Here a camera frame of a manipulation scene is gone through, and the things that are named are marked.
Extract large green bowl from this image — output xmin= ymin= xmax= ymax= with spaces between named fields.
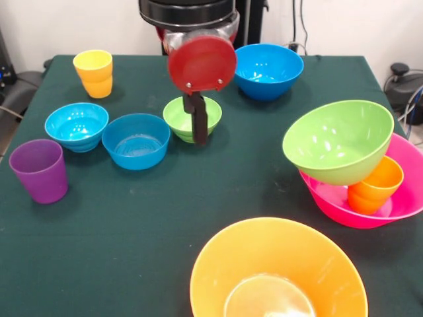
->
xmin=282 ymin=100 xmax=395 ymax=186

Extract large orange bowl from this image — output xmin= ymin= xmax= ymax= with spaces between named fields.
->
xmin=190 ymin=217 xmax=369 ymax=317

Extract black hanging cable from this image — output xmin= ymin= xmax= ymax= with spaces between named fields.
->
xmin=291 ymin=0 xmax=309 ymax=55

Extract dark blue bowl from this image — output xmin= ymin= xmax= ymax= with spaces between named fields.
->
xmin=101 ymin=113 xmax=171 ymax=171

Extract small light blue bowl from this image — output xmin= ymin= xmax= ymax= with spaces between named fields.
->
xmin=44 ymin=102 xmax=110 ymax=153

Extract yellow cup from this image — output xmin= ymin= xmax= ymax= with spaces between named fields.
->
xmin=72 ymin=49 xmax=114 ymax=99

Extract purple cup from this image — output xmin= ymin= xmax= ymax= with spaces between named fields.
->
xmin=9 ymin=139 xmax=69 ymax=205

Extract medium blue bowl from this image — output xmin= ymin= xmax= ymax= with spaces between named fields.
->
xmin=233 ymin=43 xmax=305 ymax=102

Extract small green bowl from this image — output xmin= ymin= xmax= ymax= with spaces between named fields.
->
xmin=162 ymin=94 xmax=223 ymax=143

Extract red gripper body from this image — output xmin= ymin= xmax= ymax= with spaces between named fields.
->
xmin=167 ymin=35 xmax=238 ymax=92

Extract orange cup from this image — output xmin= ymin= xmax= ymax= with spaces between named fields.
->
xmin=346 ymin=155 xmax=404 ymax=215

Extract large pink bowl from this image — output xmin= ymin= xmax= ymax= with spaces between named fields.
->
xmin=299 ymin=133 xmax=423 ymax=229

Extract black computer tower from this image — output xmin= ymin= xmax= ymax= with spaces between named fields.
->
xmin=0 ymin=28 xmax=17 ymax=87

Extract dark green tablecloth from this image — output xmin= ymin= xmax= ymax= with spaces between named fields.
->
xmin=0 ymin=54 xmax=423 ymax=317

